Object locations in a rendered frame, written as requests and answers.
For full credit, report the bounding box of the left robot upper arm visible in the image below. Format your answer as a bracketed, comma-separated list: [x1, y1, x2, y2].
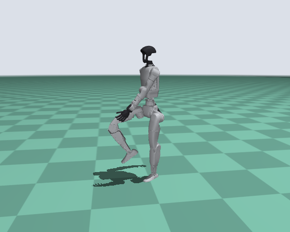
[139, 68, 160, 93]

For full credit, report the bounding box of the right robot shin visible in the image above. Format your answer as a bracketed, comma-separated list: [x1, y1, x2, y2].
[108, 129, 131, 154]

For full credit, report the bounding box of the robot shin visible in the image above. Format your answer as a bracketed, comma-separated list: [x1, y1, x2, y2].
[108, 129, 131, 154]
[149, 144, 161, 176]

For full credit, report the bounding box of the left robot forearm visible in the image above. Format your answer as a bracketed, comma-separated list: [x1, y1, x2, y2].
[129, 88, 148, 111]

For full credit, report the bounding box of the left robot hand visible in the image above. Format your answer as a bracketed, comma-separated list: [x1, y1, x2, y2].
[116, 104, 132, 122]

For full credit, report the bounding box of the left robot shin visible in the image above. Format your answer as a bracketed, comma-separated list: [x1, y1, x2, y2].
[149, 144, 161, 176]

